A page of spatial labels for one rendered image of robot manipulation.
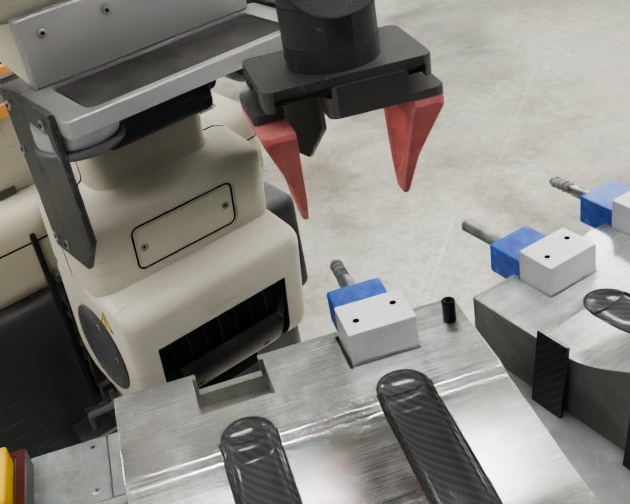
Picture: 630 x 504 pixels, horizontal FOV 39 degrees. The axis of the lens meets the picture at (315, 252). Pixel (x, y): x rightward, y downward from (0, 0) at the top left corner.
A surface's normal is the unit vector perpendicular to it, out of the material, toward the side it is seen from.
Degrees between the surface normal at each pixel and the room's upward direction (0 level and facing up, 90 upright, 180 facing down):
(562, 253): 0
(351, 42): 89
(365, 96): 89
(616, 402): 90
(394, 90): 89
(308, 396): 0
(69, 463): 0
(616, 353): 23
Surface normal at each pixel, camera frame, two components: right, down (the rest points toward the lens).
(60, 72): 0.61, 0.35
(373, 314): -0.15, -0.83
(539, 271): -0.83, 0.40
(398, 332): 0.26, 0.49
